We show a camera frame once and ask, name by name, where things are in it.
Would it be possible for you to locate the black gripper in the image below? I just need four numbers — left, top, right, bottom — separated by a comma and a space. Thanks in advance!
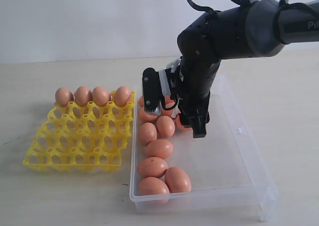
176, 58, 221, 138

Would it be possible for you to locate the brown egg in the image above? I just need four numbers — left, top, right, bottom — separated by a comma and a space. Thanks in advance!
138, 177, 169, 196
138, 108, 158, 122
175, 114, 192, 131
114, 86, 131, 107
139, 96, 144, 107
137, 157, 168, 178
156, 116, 175, 138
164, 96, 175, 109
55, 87, 74, 107
138, 122, 157, 146
74, 86, 92, 107
164, 167, 191, 193
145, 139, 173, 159
92, 86, 111, 107

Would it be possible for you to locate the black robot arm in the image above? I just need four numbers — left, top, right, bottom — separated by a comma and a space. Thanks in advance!
176, 0, 319, 138

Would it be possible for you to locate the clear plastic container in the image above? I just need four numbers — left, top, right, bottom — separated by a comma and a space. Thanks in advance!
130, 75, 278, 221

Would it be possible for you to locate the yellow plastic egg tray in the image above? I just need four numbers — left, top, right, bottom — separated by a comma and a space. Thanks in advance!
22, 92, 135, 172

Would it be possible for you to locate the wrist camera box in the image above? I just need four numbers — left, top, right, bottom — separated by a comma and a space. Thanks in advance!
142, 67, 163, 116

